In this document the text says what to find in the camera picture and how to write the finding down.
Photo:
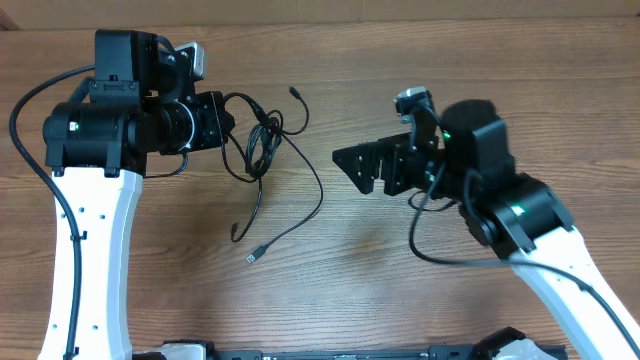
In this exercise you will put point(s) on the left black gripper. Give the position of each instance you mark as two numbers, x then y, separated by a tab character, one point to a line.
218	122

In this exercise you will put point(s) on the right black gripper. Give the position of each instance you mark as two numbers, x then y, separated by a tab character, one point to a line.
393	153

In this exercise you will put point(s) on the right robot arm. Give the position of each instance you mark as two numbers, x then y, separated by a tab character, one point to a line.
462	156

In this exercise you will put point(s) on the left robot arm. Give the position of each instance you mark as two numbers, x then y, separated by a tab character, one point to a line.
141	99

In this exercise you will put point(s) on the cardboard back panel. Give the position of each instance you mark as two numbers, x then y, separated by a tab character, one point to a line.
89	14

